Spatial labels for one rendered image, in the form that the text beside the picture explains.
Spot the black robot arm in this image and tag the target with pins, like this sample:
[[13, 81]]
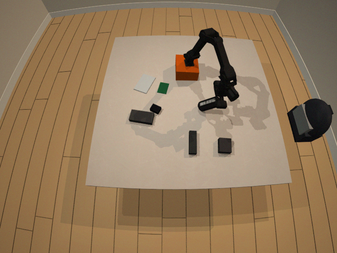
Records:
[[227, 72]]

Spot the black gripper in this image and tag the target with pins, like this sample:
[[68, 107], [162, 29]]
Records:
[[220, 104]]

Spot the dark grey switch panel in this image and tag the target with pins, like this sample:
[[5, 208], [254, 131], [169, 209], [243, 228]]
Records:
[[208, 104]]

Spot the green rectangular block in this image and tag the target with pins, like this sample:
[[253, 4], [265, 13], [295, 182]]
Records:
[[162, 88]]

